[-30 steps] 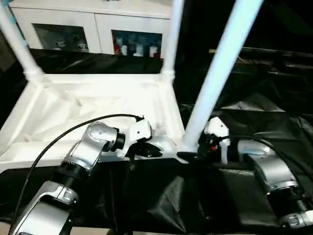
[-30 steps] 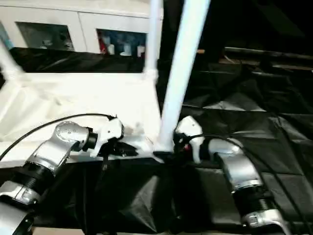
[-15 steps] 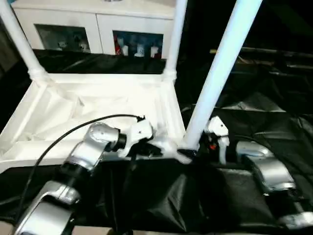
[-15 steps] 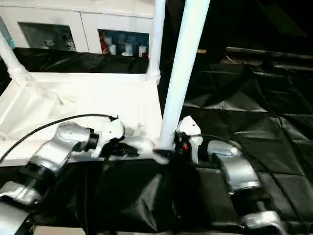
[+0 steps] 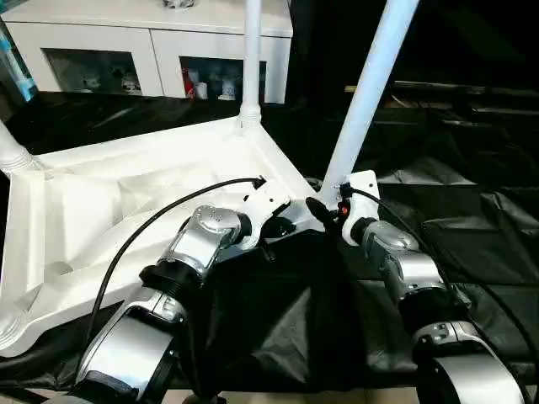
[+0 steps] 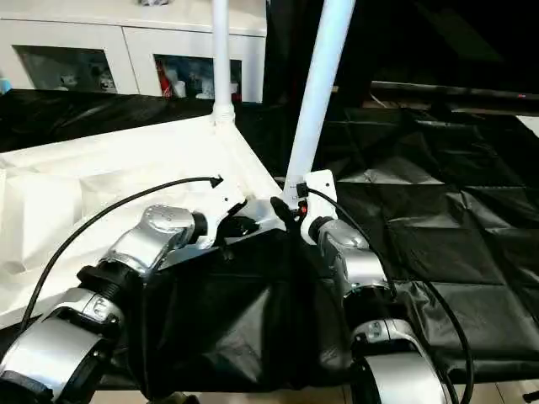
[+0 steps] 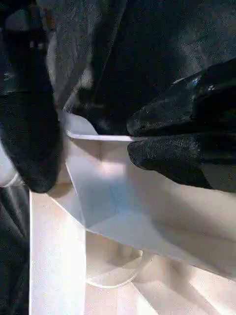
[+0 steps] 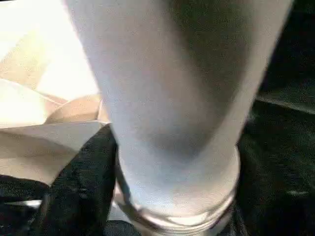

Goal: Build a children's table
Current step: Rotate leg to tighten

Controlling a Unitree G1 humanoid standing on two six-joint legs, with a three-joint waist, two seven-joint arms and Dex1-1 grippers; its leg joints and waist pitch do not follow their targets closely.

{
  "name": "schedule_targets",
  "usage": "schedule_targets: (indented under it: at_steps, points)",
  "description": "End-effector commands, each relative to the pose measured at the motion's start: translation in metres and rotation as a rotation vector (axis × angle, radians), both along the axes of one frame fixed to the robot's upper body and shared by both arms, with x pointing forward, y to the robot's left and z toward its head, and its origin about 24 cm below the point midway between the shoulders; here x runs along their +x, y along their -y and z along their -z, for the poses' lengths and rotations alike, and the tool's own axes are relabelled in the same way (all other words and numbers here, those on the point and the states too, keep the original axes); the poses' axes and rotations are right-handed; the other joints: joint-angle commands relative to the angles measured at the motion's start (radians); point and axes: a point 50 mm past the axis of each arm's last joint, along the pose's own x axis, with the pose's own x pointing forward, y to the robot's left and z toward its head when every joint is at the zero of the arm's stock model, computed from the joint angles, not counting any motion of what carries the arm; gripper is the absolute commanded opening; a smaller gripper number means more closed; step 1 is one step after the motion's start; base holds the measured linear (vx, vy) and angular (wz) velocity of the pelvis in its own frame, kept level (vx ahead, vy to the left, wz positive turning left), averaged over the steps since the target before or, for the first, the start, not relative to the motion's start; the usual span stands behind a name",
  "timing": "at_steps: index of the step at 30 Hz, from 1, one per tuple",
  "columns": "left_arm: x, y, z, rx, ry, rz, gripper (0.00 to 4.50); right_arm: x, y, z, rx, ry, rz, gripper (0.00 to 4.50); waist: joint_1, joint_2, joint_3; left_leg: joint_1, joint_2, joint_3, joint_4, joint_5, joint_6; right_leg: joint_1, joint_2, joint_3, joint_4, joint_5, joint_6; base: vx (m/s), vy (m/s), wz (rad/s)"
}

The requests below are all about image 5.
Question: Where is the white plastic table leg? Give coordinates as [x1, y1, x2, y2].
[318, 0, 420, 205]
[0, 118, 40, 175]
[239, 0, 264, 132]

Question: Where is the white plastic table top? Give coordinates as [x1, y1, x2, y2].
[0, 115, 328, 360]

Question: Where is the black table mat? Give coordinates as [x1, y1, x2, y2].
[0, 88, 539, 395]

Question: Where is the white glass-door cabinet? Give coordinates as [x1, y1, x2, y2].
[0, 0, 294, 104]

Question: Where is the teal plastic object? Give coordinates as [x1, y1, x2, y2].
[0, 17, 39, 104]

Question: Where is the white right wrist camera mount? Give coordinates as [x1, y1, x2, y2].
[334, 169, 382, 247]

